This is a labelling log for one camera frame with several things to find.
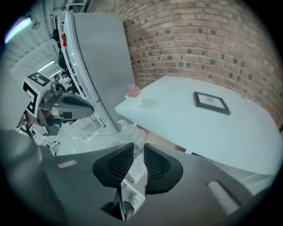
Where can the tall grey panel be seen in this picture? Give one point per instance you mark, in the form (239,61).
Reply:
(104,66)

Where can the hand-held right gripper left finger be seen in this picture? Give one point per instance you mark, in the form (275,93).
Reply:
(112,166)

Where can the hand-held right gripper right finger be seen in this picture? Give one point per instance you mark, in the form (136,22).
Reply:
(161,170)

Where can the ceiling light tube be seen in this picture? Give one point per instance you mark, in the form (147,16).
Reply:
(46,66)

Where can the clear plastic item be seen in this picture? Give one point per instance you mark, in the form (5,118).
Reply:
(134,176)

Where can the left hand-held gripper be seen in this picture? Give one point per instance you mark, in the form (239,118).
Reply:
(36,97)

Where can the pink flower in white pot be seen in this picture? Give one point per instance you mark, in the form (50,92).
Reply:
(133,93)

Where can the black picture frame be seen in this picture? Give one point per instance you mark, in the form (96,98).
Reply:
(211,102)

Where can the white drawer cabinet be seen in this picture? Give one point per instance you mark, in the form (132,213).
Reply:
(199,136)

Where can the red item on shelf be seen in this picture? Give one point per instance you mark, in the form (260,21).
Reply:
(64,40)

